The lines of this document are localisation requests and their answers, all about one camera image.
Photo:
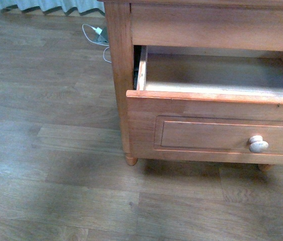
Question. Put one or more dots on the wooden drawer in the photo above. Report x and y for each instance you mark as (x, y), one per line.
(204, 106)

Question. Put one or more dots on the round drawer knob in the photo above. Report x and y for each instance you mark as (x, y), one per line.
(257, 144)

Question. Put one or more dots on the light wooden nightstand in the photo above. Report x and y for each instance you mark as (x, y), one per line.
(225, 25)

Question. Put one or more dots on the white plug on floor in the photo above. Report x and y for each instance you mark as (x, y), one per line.
(97, 30)

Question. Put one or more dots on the light blue curtain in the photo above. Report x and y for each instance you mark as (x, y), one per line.
(45, 5)

